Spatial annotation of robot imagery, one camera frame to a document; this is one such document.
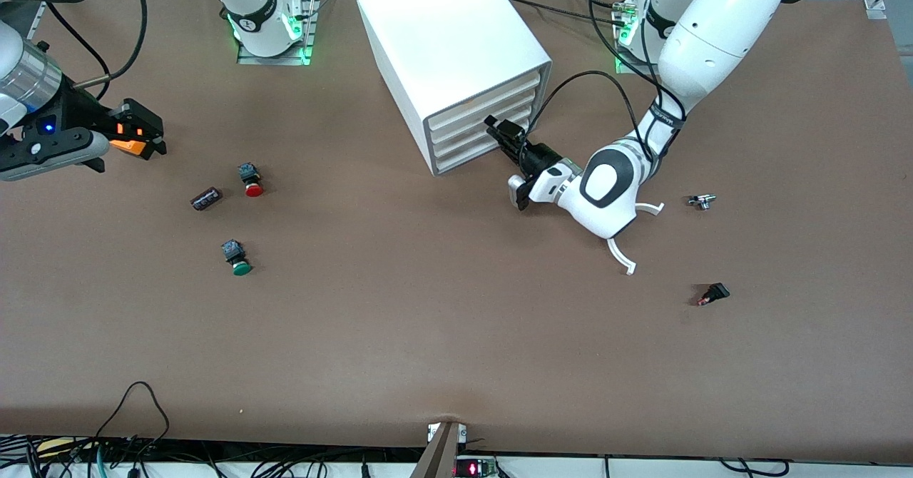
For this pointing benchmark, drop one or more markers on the small silver metal connector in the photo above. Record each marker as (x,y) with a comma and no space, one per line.
(702,200)

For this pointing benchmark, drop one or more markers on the black cylindrical capacitor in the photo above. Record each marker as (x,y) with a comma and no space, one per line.
(206,198)

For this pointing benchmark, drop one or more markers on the green mushroom push button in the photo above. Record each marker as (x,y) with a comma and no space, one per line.
(241,267)

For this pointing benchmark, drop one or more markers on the white curved plastic part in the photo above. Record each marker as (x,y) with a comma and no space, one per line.
(619,255)

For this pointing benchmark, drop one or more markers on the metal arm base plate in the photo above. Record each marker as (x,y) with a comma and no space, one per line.
(622,64)
(274,59)

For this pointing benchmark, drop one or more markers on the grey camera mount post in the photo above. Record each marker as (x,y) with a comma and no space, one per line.
(436,453)

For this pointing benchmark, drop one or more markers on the white drawer cabinet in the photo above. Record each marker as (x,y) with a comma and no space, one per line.
(442,28)

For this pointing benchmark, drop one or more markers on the white plastic drawer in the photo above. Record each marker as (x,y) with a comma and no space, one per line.
(471,106)
(463,124)
(463,138)
(463,153)

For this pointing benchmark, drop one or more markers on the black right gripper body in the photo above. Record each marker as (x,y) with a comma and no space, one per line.
(84,112)

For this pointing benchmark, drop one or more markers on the small device with red display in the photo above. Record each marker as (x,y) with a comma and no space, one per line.
(474,469)

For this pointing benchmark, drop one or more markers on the red mushroom push button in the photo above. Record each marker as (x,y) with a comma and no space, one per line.
(252,188)

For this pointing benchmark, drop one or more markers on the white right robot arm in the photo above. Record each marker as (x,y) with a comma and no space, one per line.
(253,7)

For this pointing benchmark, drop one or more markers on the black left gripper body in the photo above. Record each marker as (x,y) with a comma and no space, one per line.
(540,156)

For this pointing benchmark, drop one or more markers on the black rocker switch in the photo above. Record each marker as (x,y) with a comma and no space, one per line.
(715,292)

